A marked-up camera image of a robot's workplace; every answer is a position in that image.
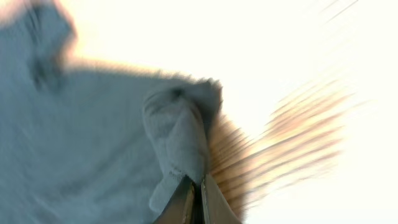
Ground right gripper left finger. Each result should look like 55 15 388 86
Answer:
153 177 195 224

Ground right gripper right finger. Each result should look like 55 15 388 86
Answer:
200 174 241 224

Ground dark teal t-shirt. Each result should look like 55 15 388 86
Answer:
1 4 220 224

